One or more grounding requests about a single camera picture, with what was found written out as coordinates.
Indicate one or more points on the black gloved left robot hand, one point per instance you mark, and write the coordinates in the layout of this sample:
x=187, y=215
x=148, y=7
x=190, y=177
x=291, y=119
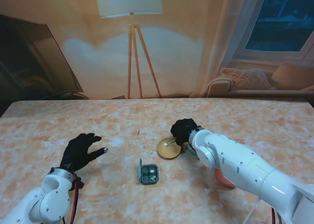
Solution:
x=78, y=152

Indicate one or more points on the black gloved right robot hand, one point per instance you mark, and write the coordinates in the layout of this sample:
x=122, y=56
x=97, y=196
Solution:
x=182, y=131

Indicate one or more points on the small pill box blue lid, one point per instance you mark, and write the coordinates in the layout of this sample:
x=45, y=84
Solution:
x=149, y=176

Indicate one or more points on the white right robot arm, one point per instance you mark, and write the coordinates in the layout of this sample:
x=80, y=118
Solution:
x=245, y=170

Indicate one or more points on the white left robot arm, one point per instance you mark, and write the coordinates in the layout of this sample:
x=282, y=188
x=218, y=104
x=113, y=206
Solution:
x=41, y=199

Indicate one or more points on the round green dish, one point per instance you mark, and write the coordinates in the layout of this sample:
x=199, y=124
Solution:
x=191, y=150

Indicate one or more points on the round yellow dish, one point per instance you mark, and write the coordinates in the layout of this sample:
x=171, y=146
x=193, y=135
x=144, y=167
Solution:
x=169, y=151

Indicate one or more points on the red-orange dish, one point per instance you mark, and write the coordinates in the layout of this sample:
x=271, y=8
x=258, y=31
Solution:
x=222, y=179

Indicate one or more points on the knitted cream cushion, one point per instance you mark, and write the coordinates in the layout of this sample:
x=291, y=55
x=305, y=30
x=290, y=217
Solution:
x=245, y=77

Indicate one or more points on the beige sofa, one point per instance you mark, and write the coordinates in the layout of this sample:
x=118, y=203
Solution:
x=257, y=92

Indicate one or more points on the dark cabinet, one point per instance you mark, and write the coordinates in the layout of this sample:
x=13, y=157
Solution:
x=24, y=62

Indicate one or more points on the plain beige cushion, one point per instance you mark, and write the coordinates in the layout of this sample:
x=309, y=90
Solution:
x=292, y=77

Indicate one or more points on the tripod floor lamp white shade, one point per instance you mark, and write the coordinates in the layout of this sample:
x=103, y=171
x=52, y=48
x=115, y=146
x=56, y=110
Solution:
x=131, y=3

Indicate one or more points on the window with white frame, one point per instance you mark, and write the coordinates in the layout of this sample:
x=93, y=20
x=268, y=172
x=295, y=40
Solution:
x=277, y=20

